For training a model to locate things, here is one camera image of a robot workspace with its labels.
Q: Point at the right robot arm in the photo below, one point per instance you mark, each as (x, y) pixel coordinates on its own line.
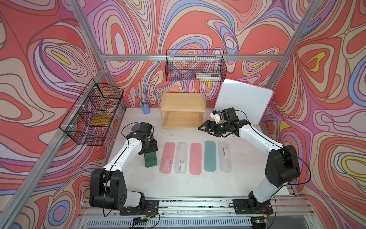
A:
(282, 164)

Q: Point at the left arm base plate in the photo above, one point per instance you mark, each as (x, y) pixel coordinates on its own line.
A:
(148, 207)

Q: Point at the black wire basket back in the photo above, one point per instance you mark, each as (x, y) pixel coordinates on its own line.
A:
(182, 64)

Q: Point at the dark green pencil case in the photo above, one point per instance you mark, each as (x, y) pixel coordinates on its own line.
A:
(150, 159)

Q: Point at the black wire basket left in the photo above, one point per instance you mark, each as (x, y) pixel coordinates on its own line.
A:
(95, 99)

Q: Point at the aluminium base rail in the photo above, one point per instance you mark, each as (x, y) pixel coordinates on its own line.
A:
(289, 212)

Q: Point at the white board pink frame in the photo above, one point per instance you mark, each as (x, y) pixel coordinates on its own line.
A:
(250, 100)

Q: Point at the teal pencil case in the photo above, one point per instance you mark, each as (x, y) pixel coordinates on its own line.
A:
(210, 156)

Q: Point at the marker box in basket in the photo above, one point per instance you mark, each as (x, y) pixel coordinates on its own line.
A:
(208, 76)

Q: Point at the grey textured case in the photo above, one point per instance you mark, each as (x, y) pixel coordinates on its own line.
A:
(136, 127)

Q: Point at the clear pencil case with label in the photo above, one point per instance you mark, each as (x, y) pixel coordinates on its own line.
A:
(224, 157)

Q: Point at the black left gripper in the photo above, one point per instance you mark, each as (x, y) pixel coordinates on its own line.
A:
(153, 146)

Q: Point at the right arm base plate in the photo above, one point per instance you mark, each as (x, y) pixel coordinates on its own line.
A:
(249, 206)

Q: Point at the black wire basket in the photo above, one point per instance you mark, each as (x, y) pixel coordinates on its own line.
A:
(182, 64)
(95, 99)

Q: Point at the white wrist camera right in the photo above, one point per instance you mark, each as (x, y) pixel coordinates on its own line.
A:
(217, 116)

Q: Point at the pink pencil case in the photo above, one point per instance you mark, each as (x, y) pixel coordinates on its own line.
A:
(195, 164)
(167, 158)

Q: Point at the blue giraffe pen holder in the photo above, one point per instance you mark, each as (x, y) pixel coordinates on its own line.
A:
(145, 105)

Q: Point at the aluminium frame post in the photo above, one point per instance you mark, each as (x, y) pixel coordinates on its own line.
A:
(49, 61)

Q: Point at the clear frosted pencil case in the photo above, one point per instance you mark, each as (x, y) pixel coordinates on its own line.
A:
(181, 156)

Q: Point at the wooden shelf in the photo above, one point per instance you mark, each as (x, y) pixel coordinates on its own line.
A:
(182, 110)

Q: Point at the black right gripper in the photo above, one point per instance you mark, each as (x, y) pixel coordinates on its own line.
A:
(208, 123)

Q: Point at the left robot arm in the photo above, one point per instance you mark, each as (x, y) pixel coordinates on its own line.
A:
(108, 189)

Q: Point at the yellow item in basket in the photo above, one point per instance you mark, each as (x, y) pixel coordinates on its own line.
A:
(100, 120)

